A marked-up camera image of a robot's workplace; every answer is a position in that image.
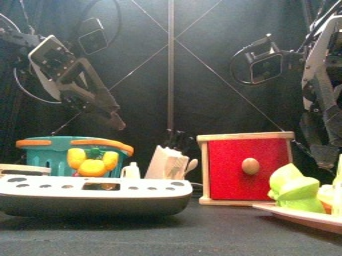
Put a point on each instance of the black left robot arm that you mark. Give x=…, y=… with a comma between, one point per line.
x=13, y=41

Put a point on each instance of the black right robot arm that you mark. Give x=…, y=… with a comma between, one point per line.
x=331, y=10

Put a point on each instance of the pale green toy vegetable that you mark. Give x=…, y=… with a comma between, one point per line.
x=336, y=190

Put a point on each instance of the green toy lettuce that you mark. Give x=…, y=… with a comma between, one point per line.
x=295, y=190

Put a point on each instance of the small white toy bottle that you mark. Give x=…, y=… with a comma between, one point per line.
x=129, y=171

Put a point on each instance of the orange toy food piece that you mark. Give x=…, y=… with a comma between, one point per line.
x=328, y=206

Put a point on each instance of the white toy knife block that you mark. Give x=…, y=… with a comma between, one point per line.
x=167, y=163

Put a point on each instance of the red wooden drawer box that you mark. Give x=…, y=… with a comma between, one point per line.
x=244, y=166

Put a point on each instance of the white flat tray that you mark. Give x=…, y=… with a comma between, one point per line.
x=301, y=216

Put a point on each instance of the small wooden toy spoon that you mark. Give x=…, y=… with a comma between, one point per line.
x=191, y=165

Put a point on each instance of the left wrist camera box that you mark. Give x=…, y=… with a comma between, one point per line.
x=92, y=38

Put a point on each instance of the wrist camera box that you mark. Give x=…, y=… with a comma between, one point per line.
x=92, y=38
x=265, y=65

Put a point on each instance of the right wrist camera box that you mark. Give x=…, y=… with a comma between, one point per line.
x=265, y=65

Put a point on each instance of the vertical metal frame pole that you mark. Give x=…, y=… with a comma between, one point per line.
x=169, y=66

